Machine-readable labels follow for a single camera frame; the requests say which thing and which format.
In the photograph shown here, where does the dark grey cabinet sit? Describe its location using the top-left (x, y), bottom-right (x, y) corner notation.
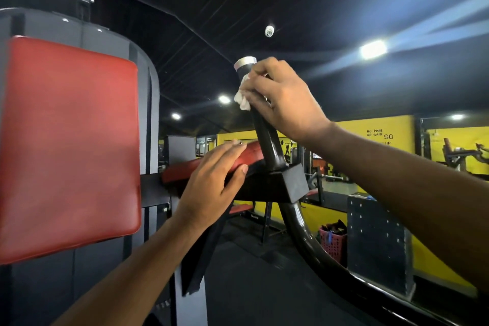
top-left (346, 193), bottom-right (415, 298)

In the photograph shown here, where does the person's left hand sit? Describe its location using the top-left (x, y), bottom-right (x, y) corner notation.
top-left (174, 140), bottom-right (249, 233)

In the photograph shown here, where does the white cleaning wipe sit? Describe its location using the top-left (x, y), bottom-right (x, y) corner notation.
top-left (233, 73), bottom-right (253, 112)

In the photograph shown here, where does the pink plastic basket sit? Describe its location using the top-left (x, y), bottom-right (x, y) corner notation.
top-left (319, 219), bottom-right (348, 264)

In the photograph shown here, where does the dark framed yellow window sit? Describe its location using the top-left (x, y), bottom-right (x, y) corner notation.
top-left (418, 115), bottom-right (489, 177)

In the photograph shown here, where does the wide low wall mirror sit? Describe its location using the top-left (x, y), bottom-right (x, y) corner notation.
top-left (290, 142), bottom-right (360, 212)

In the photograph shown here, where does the person's left forearm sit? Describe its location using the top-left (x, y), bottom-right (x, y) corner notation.
top-left (51, 214), bottom-right (207, 326)

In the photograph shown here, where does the black curved handle chrome end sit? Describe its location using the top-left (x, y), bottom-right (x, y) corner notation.
top-left (233, 56), bottom-right (459, 326)

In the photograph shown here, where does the person's right forearm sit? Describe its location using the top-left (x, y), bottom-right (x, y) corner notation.
top-left (305, 123), bottom-right (489, 292)

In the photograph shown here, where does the person's right hand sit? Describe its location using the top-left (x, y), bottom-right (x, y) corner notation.
top-left (238, 56), bottom-right (332, 147)

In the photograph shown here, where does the red machine pad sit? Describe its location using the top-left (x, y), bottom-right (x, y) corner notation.
top-left (160, 141), bottom-right (266, 185)
top-left (0, 35), bottom-right (142, 265)

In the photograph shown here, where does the red flat bench pad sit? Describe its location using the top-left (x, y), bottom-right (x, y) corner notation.
top-left (228, 203), bottom-right (255, 216)

